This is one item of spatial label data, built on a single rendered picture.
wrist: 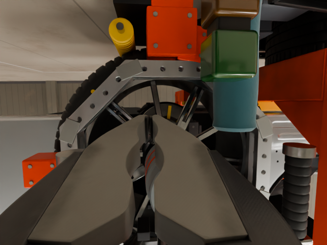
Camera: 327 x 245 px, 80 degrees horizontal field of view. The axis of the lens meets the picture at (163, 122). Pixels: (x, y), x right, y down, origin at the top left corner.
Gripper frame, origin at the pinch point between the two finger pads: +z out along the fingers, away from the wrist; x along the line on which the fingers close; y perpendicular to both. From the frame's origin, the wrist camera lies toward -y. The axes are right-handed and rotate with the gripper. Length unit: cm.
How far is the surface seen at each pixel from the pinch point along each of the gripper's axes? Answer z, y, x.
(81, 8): 156, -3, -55
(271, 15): 60, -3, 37
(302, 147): 11.9, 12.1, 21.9
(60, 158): 8.9, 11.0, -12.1
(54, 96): 573, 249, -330
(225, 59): 5.6, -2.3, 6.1
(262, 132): 31.5, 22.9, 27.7
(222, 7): 7.3, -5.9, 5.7
